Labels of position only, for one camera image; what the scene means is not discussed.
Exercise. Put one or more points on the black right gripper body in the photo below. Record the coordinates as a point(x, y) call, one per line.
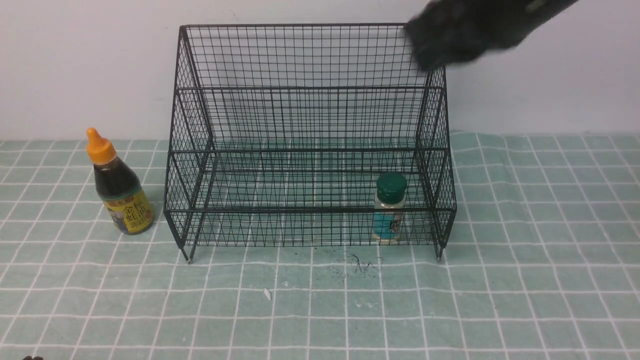
point(453, 32)

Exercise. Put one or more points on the seasoning jar green lid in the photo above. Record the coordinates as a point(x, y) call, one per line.
point(389, 201)

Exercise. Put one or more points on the dark sauce bottle orange cap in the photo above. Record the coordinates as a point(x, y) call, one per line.
point(118, 186)

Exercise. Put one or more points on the green checkered tablecloth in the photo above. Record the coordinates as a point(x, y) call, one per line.
point(542, 264)

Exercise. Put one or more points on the black wire mesh shelf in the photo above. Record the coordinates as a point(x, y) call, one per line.
point(280, 131)

